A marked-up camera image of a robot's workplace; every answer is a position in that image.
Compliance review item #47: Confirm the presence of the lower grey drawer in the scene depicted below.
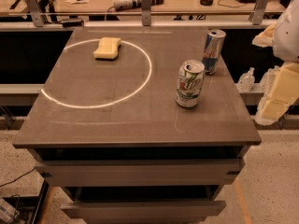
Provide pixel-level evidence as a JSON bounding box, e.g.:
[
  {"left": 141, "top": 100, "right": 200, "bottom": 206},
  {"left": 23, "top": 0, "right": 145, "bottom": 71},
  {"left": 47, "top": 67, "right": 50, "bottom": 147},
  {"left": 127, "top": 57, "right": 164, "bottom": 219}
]
[{"left": 61, "top": 200, "right": 226, "bottom": 223}]

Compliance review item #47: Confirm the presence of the clear sanitizer bottle right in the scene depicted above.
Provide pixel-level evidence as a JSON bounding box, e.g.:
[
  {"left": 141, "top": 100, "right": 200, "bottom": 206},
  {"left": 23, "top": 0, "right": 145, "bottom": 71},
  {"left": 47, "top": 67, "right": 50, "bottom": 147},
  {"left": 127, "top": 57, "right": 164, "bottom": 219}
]
[{"left": 259, "top": 65, "right": 278, "bottom": 91}]

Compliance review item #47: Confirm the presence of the white green 7up can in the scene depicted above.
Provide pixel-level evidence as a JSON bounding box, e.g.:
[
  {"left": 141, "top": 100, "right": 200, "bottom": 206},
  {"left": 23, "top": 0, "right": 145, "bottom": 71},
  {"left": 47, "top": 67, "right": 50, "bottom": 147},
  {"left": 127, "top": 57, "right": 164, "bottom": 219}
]
[{"left": 176, "top": 60, "right": 205, "bottom": 108}]

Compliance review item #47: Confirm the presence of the grey drawer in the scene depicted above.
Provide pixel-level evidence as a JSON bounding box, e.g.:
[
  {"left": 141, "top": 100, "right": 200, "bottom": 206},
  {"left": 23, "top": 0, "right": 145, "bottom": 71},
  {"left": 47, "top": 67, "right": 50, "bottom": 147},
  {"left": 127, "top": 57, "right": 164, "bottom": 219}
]
[
  {"left": 61, "top": 200, "right": 226, "bottom": 223},
  {"left": 36, "top": 159, "right": 245, "bottom": 187}
]

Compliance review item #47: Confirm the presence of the grey metal bracket left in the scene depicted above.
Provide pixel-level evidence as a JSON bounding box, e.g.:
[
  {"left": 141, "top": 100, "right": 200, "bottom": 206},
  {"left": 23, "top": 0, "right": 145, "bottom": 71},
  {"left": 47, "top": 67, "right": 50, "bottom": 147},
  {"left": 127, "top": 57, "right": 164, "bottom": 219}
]
[{"left": 24, "top": 0, "right": 45, "bottom": 27}]

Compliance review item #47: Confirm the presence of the clear sanitizer bottle left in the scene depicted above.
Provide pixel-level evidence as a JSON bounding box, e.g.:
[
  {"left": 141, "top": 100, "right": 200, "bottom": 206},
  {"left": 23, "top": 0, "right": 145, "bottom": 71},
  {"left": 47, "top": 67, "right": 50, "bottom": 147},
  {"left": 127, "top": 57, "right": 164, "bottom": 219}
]
[{"left": 237, "top": 67, "right": 255, "bottom": 92}]

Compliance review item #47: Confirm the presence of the grey metal bracket middle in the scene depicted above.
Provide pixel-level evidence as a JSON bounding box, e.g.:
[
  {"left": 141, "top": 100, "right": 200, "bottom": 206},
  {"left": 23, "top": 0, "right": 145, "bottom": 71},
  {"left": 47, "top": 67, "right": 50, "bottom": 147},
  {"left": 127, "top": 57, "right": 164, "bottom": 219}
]
[{"left": 141, "top": 0, "right": 151, "bottom": 26}]

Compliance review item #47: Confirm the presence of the grey metal bracket right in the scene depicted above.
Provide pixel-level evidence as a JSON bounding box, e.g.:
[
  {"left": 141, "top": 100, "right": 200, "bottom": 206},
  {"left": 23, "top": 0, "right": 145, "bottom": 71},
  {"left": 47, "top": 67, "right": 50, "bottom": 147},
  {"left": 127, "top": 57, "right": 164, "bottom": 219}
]
[{"left": 249, "top": 0, "right": 269, "bottom": 25}]

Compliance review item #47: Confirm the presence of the grey metal bracket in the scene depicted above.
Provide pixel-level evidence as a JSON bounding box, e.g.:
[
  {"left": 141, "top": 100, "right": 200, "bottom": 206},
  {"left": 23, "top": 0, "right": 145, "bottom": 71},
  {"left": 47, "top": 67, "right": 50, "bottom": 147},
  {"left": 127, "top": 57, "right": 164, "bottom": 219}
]
[
  {"left": 24, "top": 0, "right": 45, "bottom": 27},
  {"left": 249, "top": 0, "right": 269, "bottom": 25},
  {"left": 141, "top": 0, "right": 151, "bottom": 26}
]

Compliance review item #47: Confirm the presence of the white power strip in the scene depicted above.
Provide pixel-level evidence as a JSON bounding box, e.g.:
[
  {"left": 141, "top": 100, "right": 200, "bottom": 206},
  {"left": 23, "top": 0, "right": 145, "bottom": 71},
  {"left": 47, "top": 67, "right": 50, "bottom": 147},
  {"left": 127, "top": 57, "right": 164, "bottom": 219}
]
[{"left": 114, "top": 0, "right": 164, "bottom": 11}]

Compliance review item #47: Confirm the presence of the black small box on rail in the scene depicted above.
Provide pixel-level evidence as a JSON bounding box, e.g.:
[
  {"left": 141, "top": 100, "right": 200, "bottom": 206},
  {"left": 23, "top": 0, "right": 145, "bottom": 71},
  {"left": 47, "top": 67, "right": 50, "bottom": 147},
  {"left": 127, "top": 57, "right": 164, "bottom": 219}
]
[{"left": 61, "top": 18, "right": 84, "bottom": 28}]

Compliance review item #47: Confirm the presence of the yellow sponge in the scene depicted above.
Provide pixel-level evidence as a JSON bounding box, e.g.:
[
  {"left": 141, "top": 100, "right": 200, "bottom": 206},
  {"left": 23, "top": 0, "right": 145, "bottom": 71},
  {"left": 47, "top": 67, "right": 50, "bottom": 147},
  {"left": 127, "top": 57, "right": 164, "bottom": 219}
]
[{"left": 93, "top": 37, "right": 121, "bottom": 60}]

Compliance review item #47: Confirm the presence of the black floor bin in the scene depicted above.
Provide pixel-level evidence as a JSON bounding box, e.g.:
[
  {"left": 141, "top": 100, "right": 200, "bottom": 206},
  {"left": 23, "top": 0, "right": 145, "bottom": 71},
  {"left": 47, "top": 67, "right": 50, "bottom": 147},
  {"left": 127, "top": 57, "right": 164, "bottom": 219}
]
[{"left": 0, "top": 181, "right": 49, "bottom": 224}]

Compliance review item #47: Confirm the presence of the upper grey drawer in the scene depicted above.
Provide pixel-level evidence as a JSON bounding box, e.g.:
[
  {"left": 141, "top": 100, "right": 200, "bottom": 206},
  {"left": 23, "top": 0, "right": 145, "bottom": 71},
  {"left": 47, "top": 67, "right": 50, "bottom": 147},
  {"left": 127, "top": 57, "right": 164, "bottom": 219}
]
[{"left": 36, "top": 159, "right": 245, "bottom": 187}]

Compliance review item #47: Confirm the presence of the clear sanitizer bottle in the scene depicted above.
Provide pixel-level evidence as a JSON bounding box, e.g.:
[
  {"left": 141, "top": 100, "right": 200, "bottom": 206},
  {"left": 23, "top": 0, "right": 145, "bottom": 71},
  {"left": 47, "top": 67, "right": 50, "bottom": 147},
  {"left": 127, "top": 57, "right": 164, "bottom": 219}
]
[
  {"left": 237, "top": 67, "right": 255, "bottom": 92},
  {"left": 259, "top": 65, "right": 278, "bottom": 91}
]

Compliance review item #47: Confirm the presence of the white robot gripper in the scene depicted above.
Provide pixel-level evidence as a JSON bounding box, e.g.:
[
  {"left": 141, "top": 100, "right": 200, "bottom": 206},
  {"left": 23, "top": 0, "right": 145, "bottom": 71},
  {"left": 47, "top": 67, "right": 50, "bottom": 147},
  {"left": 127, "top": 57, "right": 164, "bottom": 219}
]
[{"left": 252, "top": 0, "right": 299, "bottom": 126}]

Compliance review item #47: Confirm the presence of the blue silver energy drink can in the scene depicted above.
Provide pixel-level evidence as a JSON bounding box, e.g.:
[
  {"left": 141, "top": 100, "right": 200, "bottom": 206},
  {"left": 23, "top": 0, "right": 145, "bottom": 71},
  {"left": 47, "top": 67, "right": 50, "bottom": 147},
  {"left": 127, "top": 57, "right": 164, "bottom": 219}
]
[{"left": 202, "top": 29, "right": 226, "bottom": 75}]

